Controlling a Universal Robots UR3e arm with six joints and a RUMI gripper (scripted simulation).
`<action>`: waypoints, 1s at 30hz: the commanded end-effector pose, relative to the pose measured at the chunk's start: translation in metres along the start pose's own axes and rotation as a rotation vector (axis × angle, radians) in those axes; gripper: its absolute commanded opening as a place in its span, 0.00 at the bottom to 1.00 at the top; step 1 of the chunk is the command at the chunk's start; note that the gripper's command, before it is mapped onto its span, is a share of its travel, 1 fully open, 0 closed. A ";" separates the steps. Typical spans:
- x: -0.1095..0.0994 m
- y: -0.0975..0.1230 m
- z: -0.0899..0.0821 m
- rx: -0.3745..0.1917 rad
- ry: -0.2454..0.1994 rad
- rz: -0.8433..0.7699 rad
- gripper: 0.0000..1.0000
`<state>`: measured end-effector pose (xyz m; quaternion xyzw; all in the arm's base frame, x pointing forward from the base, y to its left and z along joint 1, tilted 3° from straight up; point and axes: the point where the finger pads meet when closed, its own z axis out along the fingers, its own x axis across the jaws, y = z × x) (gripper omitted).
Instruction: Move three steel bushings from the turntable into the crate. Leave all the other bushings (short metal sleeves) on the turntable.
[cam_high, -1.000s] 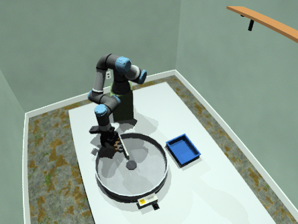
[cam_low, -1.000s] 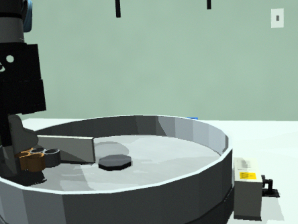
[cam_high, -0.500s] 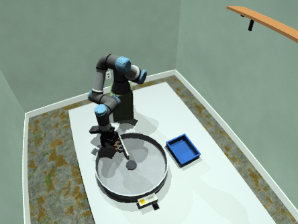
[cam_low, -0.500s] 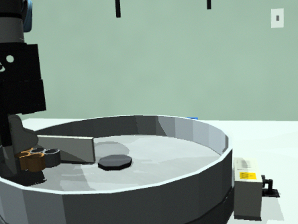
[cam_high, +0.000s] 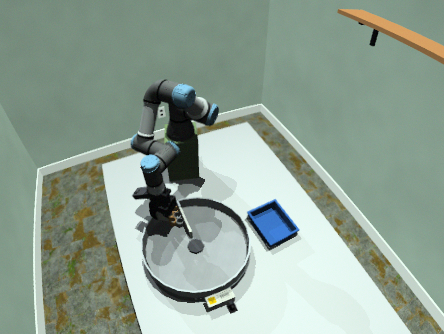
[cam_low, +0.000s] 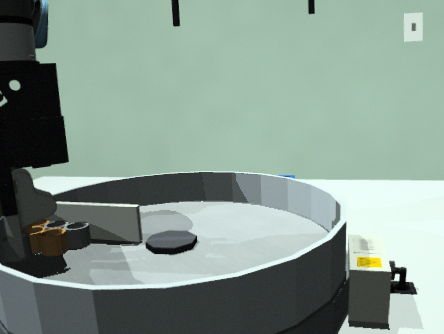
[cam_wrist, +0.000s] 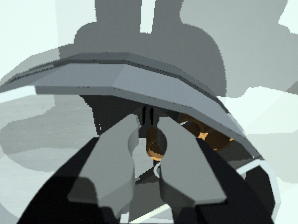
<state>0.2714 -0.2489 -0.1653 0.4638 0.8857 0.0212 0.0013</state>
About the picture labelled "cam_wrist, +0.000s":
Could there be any bronze bushing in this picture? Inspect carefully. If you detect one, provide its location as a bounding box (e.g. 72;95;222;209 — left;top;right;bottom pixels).
201;122;233;152
179;113;204;138
146;126;163;161

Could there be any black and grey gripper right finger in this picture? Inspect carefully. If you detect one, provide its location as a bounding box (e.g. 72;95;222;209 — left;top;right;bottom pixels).
150;106;275;224

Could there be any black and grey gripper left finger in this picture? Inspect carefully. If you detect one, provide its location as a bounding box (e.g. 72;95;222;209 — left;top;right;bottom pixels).
17;105;146;224

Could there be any grey metal bushing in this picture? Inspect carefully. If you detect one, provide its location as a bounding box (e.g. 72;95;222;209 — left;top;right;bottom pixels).
145;104;182;128
153;159;160;178

